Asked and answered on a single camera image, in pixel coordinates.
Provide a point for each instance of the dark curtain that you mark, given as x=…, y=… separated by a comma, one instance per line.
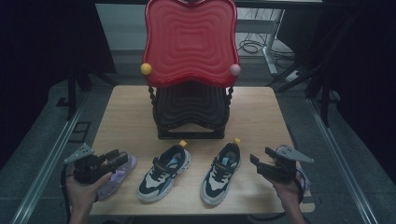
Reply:
x=37, y=62
x=367, y=77

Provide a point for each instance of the purple child's shoe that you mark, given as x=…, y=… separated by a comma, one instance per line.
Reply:
x=305, y=182
x=120, y=177

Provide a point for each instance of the navy and white sneaker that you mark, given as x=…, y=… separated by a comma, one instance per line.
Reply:
x=218, y=183
x=162, y=180

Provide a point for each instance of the black metal stand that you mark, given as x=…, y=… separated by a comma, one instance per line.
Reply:
x=72, y=93
x=311, y=62

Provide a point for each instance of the white power strip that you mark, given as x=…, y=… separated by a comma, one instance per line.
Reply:
x=293, y=76

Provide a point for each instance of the metal floor rail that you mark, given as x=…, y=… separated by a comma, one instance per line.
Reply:
x=339, y=155
x=49, y=161

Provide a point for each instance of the person's right hand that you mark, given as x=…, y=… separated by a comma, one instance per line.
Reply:
x=291, y=193

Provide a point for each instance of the red and black shoe rack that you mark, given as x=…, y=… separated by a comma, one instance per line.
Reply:
x=190, y=43

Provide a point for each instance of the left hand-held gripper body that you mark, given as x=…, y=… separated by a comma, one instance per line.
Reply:
x=88, y=168

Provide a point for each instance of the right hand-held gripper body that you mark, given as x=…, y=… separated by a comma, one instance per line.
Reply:
x=281, y=169

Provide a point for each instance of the white desk leg frame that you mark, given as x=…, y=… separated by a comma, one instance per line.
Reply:
x=270, y=46

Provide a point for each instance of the grey tape strip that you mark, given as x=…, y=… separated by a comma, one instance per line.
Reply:
x=308, y=199

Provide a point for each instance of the person's left hand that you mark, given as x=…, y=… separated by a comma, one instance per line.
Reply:
x=84, y=194

